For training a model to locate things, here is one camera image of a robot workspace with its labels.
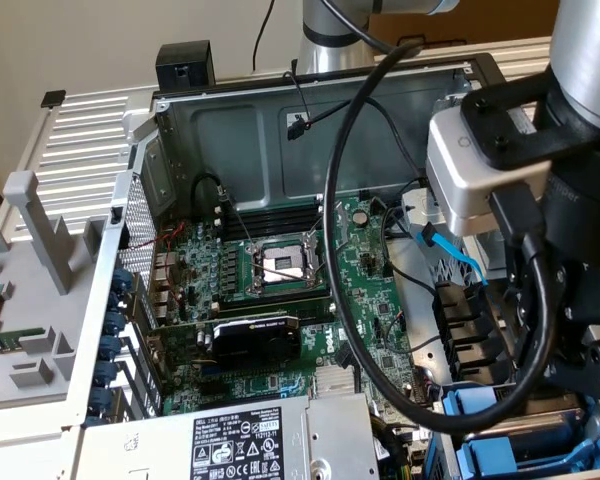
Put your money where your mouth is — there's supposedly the black RAM slot bank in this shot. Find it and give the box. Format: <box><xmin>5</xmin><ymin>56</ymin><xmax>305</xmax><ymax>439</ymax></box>
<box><xmin>210</xmin><ymin>285</ymin><xmax>339</xmax><ymax>325</ymax></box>
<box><xmin>213</xmin><ymin>195</ymin><xmax>327</xmax><ymax>240</ymax></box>

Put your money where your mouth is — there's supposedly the yellow black wire bundle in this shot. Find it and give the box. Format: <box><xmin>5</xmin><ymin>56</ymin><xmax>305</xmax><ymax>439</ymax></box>
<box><xmin>369</xmin><ymin>414</ymin><xmax>416</xmax><ymax>480</ymax></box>

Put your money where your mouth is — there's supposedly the black box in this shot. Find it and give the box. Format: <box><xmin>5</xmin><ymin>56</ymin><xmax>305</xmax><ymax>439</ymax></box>
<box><xmin>155</xmin><ymin>39</ymin><xmax>217</xmax><ymax>94</ymax></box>

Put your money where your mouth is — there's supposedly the black plastic end cap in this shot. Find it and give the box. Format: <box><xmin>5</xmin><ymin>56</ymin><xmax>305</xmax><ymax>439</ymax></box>
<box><xmin>39</xmin><ymin>89</ymin><xmax>68</xmax><ymax>109</ymax></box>

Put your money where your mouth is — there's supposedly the black wrist mount bracket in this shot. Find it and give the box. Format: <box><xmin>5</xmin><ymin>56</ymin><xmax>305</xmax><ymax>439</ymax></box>
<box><xmin>459</xmin><ymin>67</ymin><xmax>600</xmax><ymax>171</ymax></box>

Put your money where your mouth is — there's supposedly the empty blue disk carrier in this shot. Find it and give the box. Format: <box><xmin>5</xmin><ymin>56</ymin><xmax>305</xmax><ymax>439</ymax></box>
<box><xmin>454</xmin><ymin>433</ymin><xmax>600</xmax><ymax>474</ymax></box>

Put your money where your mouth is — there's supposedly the thin steel locking lever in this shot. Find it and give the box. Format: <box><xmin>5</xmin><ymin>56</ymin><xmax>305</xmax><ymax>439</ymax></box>
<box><xmin>218</xmin><ymin>185</ymin><xmax>257</xmax><ymax>251</ymax></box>
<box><xmin>257</xmin><ymin>262</ymin><xmax>309</xmax><ymax>281</ymax></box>

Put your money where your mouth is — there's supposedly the hard drive in blue caddy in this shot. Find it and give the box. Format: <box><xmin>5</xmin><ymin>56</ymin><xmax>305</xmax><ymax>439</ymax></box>
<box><xmin>429</xmin><ymin>382</ymin><xmax>600</xmax><ymax>480</ymax></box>

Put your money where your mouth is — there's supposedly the black graphics card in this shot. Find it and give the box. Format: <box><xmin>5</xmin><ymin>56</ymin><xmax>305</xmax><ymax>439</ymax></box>
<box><xmin>147</xmin><ymin>310</ymin><xmax>305</xmax><ymax>374</ymax></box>

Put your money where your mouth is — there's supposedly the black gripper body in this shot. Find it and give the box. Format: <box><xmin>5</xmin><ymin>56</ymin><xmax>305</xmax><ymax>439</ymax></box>
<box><xmin>542</xmin><ymin>167</ymin><xmax>600</xmax><ymax>269</ymax></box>

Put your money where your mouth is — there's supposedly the short black red wire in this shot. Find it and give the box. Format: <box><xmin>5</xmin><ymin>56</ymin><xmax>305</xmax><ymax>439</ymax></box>
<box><xmin>383</xmin><ymin>310</ymin><xmax>407</xmax><ymax>352</ymax></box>

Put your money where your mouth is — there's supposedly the green motherboard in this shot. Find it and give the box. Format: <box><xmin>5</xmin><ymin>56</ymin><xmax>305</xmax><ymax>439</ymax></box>
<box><xmin>149</xmin><ymin>194</ymin><xmax>444</xmax><ymax>439</ymax></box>

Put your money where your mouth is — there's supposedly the blue SATA wire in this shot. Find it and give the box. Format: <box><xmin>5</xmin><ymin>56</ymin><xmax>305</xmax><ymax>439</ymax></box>
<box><xmin>416</xmin><ymin>221</ymin><xmax>491</xmax><ymax>289</ymax></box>

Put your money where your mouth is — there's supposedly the open PC case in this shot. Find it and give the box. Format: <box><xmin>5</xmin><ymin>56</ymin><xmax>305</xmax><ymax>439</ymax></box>
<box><xmin>62</xmin><ymin>52</ymin><xmax>600</xmax><ymax>480</ymax></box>

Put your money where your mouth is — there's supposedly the CPU socket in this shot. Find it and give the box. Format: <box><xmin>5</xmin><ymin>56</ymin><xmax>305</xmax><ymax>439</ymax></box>
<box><xmin>247</xmin><ymin>234</ymin><xmax>331</xmax><ymax>297</ymax></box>

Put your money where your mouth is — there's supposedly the hard disk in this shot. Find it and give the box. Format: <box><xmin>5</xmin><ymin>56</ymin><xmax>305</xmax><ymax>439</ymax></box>
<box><xmin>439</xmin><ymin>384</ymin><xmax>600</xmax><ymax>444</ymax></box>

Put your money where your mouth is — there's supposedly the silver chipset heatsink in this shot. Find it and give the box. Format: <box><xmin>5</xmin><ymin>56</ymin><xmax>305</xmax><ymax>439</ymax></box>
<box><xmin>313</xmin><ymin>366</ymin><xmax>356</xmax><ymax>400</ymax></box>

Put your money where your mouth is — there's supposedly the black connector power wire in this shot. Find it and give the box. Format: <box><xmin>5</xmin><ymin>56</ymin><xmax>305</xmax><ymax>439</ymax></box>
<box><xmin>285</xmin><ymin>95</ymin><xmax>429</xmax><ymax>187</ymax></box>

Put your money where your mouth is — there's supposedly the thin black red wire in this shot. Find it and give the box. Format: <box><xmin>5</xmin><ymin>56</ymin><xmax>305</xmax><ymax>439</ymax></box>
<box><xmin>282</xmin><ymin>58</ymin><xmax>314</xmax><ymax>129</ymax></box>

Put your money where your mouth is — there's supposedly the thin black cable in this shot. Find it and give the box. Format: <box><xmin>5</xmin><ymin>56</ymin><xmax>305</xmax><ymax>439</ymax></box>
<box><xmin>252</xmin><ymin>0</ymin><xmax>277</xmax><ymax>74</ymax></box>

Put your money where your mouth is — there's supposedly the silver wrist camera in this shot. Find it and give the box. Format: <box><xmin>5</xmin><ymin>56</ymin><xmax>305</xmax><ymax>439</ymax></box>
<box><xmin>424</xmin><ymin>107</ymin><xmax>554</xmax><ymax>237</ymax></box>

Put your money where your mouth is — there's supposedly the black SATA wire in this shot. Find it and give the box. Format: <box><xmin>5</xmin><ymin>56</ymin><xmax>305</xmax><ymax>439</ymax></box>
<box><xmin>333</xmin><ymin>337</ymin><xmax>360</xmax><ymax>396</ymax></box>

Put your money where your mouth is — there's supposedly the steel socket cover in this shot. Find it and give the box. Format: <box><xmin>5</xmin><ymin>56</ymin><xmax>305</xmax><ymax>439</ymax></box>
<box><xmin>303</xmin><ymin>200</ymin><xmax>352</xmax><ymax>251</ymax></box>

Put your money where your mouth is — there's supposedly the black plastic card retainer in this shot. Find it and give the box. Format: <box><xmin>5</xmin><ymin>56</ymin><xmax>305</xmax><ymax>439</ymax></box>
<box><xmin>431</xmin><ymin>279</ymin><xmax>516</xmax><ymax>387</ymax></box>

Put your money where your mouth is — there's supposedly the green RAM stick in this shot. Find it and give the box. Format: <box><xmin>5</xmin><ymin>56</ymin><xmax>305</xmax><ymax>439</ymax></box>
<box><xmin>0</xmin><ymin>327</ymin><xmax>47</xmax><ymax>357</ymax></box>

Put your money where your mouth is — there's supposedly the thin black looped wire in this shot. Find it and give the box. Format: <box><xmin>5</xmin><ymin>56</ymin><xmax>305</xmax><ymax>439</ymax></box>
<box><xmin>192</xmin><ymin>172</ymin><xmax>231</xmax><ymax>207</ymax></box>

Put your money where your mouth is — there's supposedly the grey parts rack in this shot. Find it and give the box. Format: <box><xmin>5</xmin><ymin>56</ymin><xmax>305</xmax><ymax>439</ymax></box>
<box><xmin>0</xmin><ymin>169</ymin><xmax>131</xmax><ymax>414</ymax></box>

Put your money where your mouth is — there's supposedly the brown cardboard box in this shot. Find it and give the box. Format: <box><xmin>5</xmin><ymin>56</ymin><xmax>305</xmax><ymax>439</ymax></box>
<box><xmin>368</xmin><ymin>9</ymin><xmax>556</xmax><ymax>51</ymax></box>

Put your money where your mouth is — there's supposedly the silver power supply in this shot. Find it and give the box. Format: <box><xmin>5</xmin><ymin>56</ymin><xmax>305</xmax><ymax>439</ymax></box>
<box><xmin>77</xmin><ymin>392</ymin><xmax>381</xmax><ymax>480</ymax></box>

